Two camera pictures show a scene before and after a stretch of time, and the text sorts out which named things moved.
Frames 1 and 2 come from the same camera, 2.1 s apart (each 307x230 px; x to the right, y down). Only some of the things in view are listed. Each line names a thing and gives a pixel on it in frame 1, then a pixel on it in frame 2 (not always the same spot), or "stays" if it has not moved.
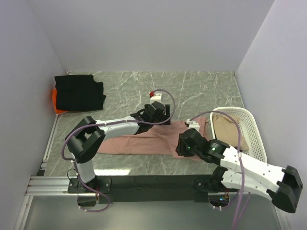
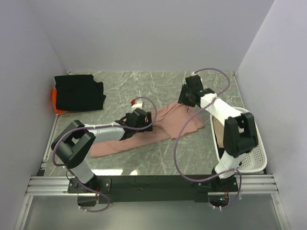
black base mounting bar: x=150 y=188 stays
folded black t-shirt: x=78 y=92 stays
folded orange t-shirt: x=57 y=111 stays
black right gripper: x=180 y=149 -> x=181 y=98
